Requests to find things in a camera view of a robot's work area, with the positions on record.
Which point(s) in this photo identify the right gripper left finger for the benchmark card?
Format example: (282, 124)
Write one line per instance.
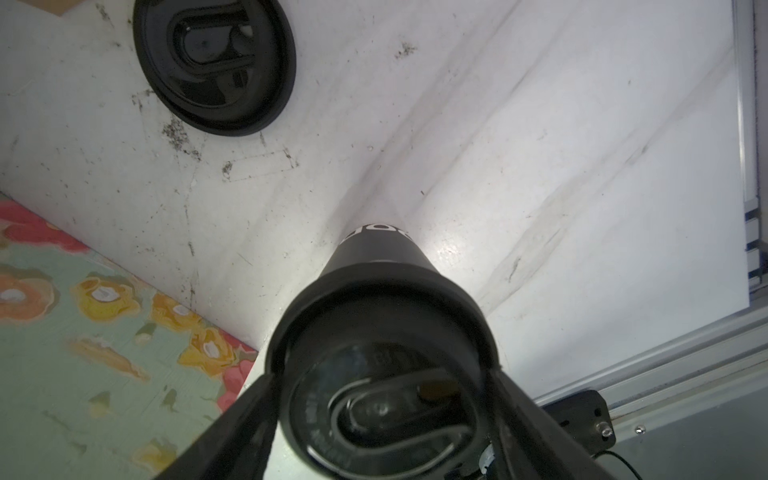
(238, 444)

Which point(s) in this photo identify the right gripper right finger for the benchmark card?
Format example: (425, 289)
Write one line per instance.
(528, 444)

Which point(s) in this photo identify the green paper gift bag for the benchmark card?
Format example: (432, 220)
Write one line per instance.
(102, 375)

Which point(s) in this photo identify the black plastic cup lid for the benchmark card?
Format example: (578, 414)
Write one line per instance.
(381, 369)

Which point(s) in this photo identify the black white paper coffee cup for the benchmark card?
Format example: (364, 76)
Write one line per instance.
(379, 253)

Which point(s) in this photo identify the cardboard napkin box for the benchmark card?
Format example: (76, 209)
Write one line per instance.
(55, 7)

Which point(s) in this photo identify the aluminium frame rail base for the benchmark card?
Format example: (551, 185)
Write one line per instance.
(727, 359)

